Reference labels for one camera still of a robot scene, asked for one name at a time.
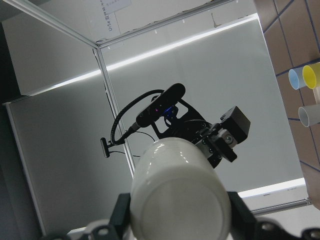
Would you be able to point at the black webcam on frame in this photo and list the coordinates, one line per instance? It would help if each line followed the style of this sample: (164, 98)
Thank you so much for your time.
(106, 145)

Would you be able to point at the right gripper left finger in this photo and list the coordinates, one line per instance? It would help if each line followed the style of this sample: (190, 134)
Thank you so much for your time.
(114, 229)

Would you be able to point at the light blue cup near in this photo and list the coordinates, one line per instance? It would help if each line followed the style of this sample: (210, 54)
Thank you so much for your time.
(295, 76)

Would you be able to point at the grey plastic cup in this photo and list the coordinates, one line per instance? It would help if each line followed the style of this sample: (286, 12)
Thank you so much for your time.
(309, 115)

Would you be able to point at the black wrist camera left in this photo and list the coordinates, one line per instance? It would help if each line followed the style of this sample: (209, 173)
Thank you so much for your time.
(160, 105)

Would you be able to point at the cream white plastic cup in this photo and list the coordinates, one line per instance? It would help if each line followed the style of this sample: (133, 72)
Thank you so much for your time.
(177, 195)

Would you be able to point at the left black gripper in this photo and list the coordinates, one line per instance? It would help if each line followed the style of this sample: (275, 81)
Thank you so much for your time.
(232, 130)

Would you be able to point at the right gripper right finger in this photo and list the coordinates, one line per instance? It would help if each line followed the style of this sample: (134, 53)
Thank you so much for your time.
(246, 226)

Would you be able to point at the cream plastic tray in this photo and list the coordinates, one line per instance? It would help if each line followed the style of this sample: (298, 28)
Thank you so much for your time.
(316, 92)

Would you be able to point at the yellow plastic cup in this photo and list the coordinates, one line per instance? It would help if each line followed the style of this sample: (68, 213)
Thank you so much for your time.
(311, 75)

